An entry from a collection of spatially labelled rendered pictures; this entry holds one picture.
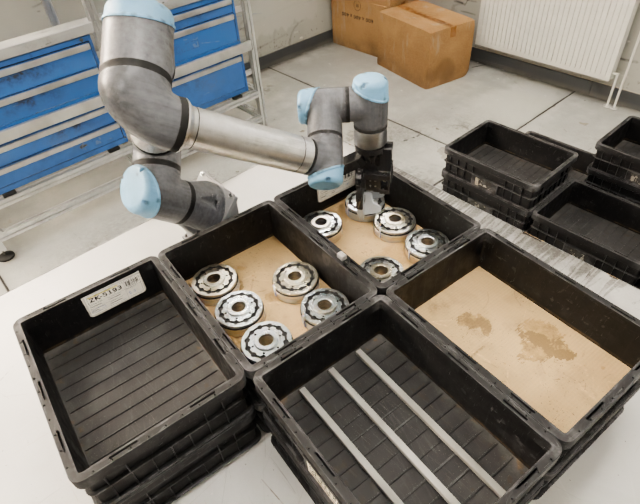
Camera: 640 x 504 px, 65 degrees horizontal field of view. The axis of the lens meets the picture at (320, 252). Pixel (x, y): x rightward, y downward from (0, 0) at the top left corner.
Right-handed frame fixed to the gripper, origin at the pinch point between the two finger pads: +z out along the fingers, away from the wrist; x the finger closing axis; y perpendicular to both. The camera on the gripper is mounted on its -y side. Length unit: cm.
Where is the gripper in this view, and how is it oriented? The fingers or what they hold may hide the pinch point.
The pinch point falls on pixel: (361, 211)
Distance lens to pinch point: 129.0
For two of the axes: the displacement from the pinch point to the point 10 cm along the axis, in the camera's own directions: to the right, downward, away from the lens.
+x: 2.2, -6.7, 7.1
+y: 9.7, 1.1, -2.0
